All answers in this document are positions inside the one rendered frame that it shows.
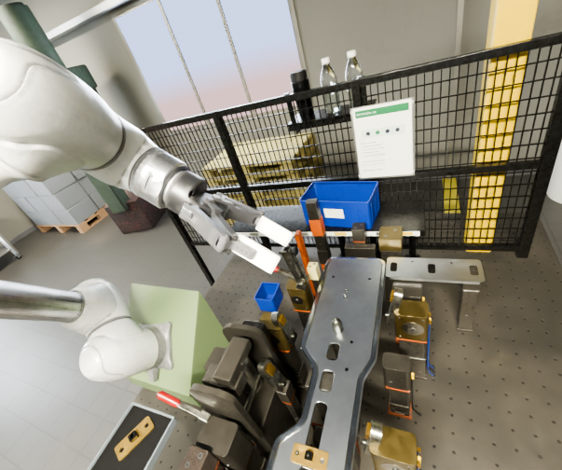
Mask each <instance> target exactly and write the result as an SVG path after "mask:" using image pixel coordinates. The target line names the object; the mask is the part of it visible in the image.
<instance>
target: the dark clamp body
mask: <svg viewBox="0 0 562 470"><path fill-rule="evenodd" d="M196 446H198V447H200V448H203V449H206V450H208V451H209V452H210V453H211V454H213V455H214V456H215V457H216V458H217V459H218V460H219V461H220V462H219V463H220V464H221V465H222V466H223V467H225V468H227V469H228V470H265V469H266V465H267V459H266V458H264V457H262V456H260V454H259V453H258V452H257V451H256V450H255V449H254V442H252V441H251V439H250V438H249V437H248V436H247V435H246V434H245V433H244V432H243V431H242V430H241V429H240V428H239V426H238V425H237V424H236V423H234V422H230V421H227V420H224V419H221V418H218V417H214V416H212V415H211V417H210V418H209V420H208V422H207V423H204V424H203V426H202V429H201V431H200V433H199V436H198V438H197V440H196Z"/></svg>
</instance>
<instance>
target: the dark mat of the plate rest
mask: <svg viewBox="0 0 562 470"><path fill-rule="evenodd" d="M147 416H149V417H150V419H151V421H152V422H153V424H154V425H155V427H154V429H153V430H152V431H151V432H150V433H149V434H148V435H147V436H146V437H145V438H144V439H143V440H142V441H141V442H140V443H139V444H138V445H137V446H136V447H135V448H134V449H133V450H132V451H131V452H130V453H129V454H128V455H127V456H126V457H125V458H124V459H123V460H122V461H119V460H118V458H117V455H116V452H115V447H116V446H117V445H118V444H119V443H120V442H121V441H122V440H123V439H124V438H125V437H126V436H127V435H128V434H129V433H130V432H131V431H132V430H133V429H134V428H135V427H136V426H137V425H138V424H139V423H140V422H141V421H142V420H143V419H144V418H146V417H147ZM170 422H171V418H168V417H165V416H162V415H160V414H157V413H155V412H152V411H149V410H147V409H144V408H139V407H137V406H134V405H133V407H132V408H131V410H130V412H129V413H128V415H127V416H126V418H125V419H124V421H123V422H122V423H121V424H120V426H119V427H118V429H117V431H116V432H115V434H114V435H113V437H112V438H111V440H110V441H109V443H108V444H107V446H106V447H105V449H104V450H103V453H102V454H101V456H100V457H99V459H98V460H97V462H96V463H95V464H94V465H93V467H92V468H91V470H144V469H145V467H146V465H147V463H148V461H149V460H150V458H151V456H152V454H153V452H154V451H155V449H156V447H157V445H158V443H159V441H160V439H161V438H162V436H163V435H164V433H165V431H166V429H167V427H168V425H169V424H170Z"/></svg>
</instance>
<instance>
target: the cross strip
mask: <svg viewBox="0 0 562 470"><path fill-rule="evenodd" d="M411 261H414V262H411ZM450 262H452V263H453V264H450ZM391 263H397V270H396V271H391ZM429 264H434V265H435V273H429V272H428V265H429ZM469 266H476V267H477V269H478V275H471V273H470V267H469ZM386 276H387V277H390V280H406V281H422V282H437V283H467V284H480V283H482V282H484V281H485V280H486V279H485V275H484V271H483V267H482V262H481V261H480V260H477V259H449V258H416V257H388V258H387V265H386Z"/></svg>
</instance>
